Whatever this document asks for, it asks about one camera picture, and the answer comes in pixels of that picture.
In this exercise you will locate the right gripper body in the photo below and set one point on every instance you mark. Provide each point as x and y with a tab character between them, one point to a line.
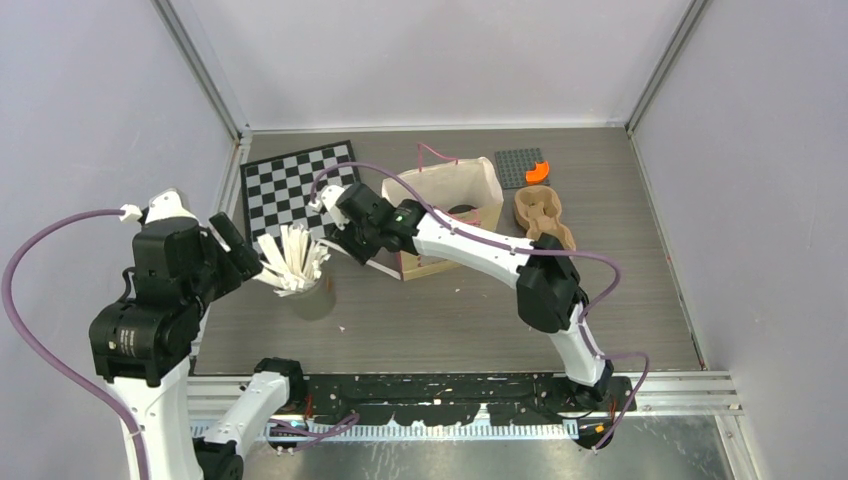
360	242

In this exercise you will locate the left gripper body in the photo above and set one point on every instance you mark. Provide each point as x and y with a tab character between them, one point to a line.
220	272

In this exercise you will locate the white paper straw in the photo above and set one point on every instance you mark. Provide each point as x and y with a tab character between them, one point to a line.
370	263

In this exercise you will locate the black paper coffee cup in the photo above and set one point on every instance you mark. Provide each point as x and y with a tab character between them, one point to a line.
461	209

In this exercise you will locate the paper cakes gift bag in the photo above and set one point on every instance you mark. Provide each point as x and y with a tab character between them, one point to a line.
458	182

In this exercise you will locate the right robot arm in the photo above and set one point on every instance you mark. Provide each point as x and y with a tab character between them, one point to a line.
550	298

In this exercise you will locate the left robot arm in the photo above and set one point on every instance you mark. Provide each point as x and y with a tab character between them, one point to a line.
141	347

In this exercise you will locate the black white chessboard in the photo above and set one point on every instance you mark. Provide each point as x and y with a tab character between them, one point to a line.
276	191

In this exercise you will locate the silver tin can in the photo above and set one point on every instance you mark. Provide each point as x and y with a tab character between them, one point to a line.
316	302

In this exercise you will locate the grey lego baseplate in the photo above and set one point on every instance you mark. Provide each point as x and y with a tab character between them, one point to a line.
512	164

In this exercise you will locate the brown cardboard cup carrier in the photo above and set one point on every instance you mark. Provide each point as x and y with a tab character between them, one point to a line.
538	210

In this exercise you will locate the orange plastic piece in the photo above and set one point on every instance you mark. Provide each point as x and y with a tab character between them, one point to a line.
538	174

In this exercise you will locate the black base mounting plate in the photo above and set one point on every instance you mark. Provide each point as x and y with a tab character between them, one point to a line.
447	399

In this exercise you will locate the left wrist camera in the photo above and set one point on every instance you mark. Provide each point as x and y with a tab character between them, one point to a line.
165	206

